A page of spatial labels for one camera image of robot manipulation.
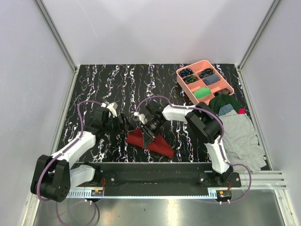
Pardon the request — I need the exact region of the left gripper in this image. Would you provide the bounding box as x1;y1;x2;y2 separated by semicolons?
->
103;113;134;136

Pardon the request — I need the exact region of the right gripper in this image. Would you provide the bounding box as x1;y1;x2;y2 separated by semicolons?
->
139;118;165;148

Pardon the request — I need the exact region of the red cloth napkin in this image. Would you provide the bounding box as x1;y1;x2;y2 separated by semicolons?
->
126;129;174;158

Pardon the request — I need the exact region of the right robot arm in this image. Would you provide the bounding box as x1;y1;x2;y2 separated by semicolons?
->
134;101;233;187

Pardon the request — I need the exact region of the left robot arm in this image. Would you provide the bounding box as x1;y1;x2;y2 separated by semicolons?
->
30;102;133;202

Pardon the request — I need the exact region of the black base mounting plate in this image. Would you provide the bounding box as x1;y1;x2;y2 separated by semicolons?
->
70;162;241;199

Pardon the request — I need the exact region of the green rolled cloth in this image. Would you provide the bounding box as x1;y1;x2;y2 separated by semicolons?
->
193;87;211;99

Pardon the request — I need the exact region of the pink compartment tray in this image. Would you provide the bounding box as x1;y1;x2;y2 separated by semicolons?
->
176;60;234;105

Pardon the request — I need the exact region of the dark green cloth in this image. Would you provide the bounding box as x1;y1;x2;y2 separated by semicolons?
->
209;94;242;114

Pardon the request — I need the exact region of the blue rolled cloth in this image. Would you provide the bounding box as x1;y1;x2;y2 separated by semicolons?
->
203;74;220;86

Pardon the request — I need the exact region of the grey cloth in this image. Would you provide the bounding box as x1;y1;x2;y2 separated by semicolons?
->
219;110;266;173

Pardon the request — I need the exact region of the magenta cloth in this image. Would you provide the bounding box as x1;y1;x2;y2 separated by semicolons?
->
238;108;246;114

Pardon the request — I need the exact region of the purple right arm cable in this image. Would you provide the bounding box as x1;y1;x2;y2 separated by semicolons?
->
136;95;252;204

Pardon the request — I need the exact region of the left aluminium frame post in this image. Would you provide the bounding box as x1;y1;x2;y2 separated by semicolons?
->
33;0;77;73

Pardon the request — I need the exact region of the aluminium frame post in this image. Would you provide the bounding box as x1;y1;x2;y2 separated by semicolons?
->
237;0;283;71
33;0;77;73

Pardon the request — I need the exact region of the right aluminium frame post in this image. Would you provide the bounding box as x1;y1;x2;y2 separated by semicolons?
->
237;0;283;71

